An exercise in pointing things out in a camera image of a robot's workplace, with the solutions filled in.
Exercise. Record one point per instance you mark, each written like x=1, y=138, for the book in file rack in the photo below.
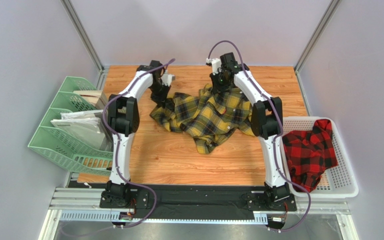
x=96, y=98

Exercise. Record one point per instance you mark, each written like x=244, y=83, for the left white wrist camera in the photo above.
x=167, y=79

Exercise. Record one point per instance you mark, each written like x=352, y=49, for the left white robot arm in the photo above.
x=122, y=118

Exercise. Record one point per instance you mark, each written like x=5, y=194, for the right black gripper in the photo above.
x=219, y=86

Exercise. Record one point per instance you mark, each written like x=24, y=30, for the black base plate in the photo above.
x=194, y=202

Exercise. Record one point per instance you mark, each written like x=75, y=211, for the yellow plaid long sleeve shirt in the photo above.
x=209, y=118

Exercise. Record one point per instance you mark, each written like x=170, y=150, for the red plaid long sleeve shirt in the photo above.
x=309, y=153

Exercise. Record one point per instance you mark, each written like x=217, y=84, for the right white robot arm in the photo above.
x=266, y=122

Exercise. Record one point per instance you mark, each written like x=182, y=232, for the aluminium frame rail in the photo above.
x=71, y=215

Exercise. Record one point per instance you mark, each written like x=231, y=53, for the green plastic file rack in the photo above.
x=60, y=147

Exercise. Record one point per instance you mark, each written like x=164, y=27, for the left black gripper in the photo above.
x=162, y=98

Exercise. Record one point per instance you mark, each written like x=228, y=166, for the white plastic basket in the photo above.
x=338, y=182

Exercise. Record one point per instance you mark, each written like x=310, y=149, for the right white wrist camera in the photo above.
x=215, y=64

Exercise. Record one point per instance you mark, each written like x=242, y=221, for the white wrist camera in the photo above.
x=167, y=79
x=215, y=64

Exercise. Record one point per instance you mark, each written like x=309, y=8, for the papers in file rack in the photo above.
x=86, y=126

